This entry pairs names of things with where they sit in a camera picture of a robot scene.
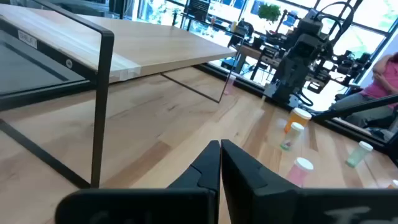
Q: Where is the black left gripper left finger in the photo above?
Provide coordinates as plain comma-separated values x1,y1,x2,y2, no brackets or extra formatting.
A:
55,140,221,224

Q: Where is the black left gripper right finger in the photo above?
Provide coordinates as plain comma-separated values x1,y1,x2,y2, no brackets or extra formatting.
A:
221,139,398,224

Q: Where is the large pink medicine bottle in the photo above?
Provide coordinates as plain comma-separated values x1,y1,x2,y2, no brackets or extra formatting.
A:
285,157,314,187

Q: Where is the small teal medicine bottle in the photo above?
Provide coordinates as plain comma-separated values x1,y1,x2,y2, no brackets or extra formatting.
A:
279,121,305,152

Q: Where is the large orange medicine bottle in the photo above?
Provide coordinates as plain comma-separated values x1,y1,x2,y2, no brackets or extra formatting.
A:
283,107,312,134

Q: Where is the small pink medicine bottle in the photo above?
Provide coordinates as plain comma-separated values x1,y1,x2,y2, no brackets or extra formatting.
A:
223,74,237,96

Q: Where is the wooden office desk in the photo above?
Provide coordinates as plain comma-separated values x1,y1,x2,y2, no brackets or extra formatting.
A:
234,43,280,78

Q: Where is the person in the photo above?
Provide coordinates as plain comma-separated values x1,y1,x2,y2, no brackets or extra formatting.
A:
329,52,398,141

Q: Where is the green potted plant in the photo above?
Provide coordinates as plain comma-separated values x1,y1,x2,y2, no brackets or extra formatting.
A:
257,2,282,23

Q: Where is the wooden shelf with metal frame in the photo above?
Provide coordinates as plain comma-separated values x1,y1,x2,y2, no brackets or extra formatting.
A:
0,0,246,189

